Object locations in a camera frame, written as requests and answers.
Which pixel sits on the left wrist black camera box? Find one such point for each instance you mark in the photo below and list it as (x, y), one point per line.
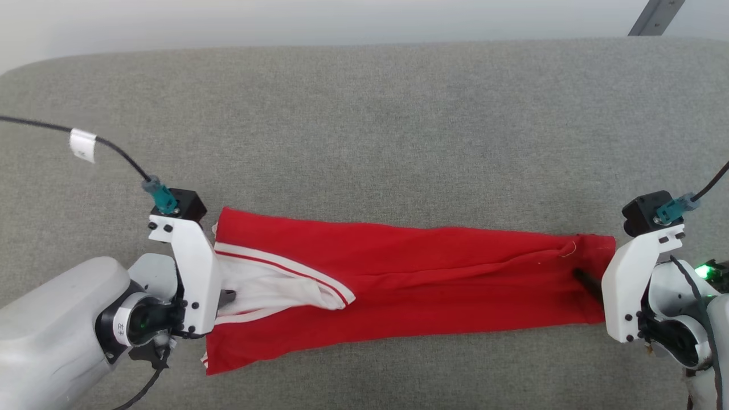
(191, 205)

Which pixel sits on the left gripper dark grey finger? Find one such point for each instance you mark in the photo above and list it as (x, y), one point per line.
(228, 297)

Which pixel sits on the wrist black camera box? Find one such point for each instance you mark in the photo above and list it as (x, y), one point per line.
(191, 205)
(641, 213)

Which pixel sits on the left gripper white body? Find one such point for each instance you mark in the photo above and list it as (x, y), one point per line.
(196, 273)

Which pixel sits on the red and white t-shirt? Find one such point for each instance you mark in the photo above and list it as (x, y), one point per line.
(427, 285)

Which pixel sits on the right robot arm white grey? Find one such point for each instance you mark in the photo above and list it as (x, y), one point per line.
(717, 319)

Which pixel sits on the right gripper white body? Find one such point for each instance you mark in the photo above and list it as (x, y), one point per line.
(623, 285)

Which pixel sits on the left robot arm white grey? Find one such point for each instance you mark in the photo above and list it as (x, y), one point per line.
(51, 319)

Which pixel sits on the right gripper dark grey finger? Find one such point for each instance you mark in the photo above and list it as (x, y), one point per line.
(589, 285)

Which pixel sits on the grey fabric sofa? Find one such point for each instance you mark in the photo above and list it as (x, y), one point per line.
(398, 125)

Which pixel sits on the grey metal bar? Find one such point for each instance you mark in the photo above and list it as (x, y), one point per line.
(655, 17)

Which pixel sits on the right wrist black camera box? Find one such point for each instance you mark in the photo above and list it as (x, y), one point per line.
(641, 213)

